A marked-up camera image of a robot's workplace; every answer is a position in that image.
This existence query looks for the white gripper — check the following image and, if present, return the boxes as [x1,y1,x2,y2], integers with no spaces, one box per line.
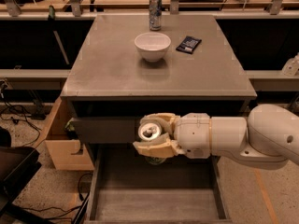
[133,113,210,159]

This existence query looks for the green soda can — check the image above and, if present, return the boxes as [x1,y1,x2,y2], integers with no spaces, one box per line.
[138,121,166,165]

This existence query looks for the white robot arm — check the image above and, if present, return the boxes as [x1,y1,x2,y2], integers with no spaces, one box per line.
[134,104,299,170]

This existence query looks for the open middle drawer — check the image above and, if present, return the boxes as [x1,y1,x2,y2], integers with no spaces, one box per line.
[84,145,233,224]

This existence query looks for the top drawer with knob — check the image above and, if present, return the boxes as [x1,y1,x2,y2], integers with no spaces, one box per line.
[72,116,244,145]

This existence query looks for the grey drawer cabinet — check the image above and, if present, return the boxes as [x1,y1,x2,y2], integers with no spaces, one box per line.
[60,14,258,224]

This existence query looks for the silver blue tall can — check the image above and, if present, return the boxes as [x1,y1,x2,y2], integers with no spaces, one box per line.
[149,0,162,31]

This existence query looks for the white ceramic bowl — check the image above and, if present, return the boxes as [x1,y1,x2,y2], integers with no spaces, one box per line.
[135,32,171,63]

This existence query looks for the dark blue snack packet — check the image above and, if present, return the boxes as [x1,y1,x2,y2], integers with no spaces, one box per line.
[176,35,202,54]

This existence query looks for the light wooden box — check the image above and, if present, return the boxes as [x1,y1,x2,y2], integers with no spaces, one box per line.
[35,98,94,171]

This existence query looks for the black floor cables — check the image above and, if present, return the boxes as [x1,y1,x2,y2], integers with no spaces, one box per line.
[0,81,43,147]

